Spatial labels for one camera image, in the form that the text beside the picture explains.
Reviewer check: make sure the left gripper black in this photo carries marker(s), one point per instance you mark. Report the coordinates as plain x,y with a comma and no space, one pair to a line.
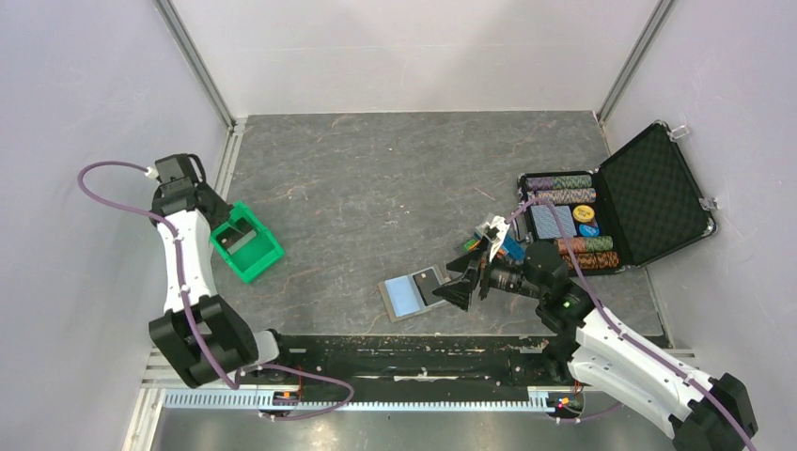
222,215

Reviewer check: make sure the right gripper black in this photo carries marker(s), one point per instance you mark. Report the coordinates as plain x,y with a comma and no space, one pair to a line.
476,267

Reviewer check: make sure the grey card holder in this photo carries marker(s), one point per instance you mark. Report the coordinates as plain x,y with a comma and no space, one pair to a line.
401,298

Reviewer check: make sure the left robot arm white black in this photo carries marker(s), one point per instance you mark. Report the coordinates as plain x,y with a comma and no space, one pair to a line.
200,334

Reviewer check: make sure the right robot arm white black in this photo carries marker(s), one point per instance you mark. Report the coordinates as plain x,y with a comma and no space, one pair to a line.
695,410

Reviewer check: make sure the blue playing card deck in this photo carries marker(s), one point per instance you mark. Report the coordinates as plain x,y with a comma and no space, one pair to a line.
553,224

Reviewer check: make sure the green plastic bin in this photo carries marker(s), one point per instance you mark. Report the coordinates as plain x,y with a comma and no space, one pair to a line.
256,257

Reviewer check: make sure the blue toy brick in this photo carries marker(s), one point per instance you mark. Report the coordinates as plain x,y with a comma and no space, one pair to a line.
512,249

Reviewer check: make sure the bottom poker chip row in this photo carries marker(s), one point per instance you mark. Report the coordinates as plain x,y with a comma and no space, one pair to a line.
598,261

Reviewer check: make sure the poker chip row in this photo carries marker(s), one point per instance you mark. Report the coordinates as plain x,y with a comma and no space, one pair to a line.
598,261
551,183
568,196
581,245

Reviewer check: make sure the blue round chip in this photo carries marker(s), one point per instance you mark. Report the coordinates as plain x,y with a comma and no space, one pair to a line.
589,230

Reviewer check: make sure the yellow dealer button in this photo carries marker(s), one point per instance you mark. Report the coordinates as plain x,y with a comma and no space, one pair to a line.
584,214

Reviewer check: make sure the top poker chip row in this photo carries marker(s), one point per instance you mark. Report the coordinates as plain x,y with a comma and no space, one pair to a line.
551,183

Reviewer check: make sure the black poker chip case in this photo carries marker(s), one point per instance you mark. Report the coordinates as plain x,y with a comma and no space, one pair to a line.
648,201

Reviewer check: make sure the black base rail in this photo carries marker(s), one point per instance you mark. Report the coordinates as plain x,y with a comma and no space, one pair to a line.
414,368

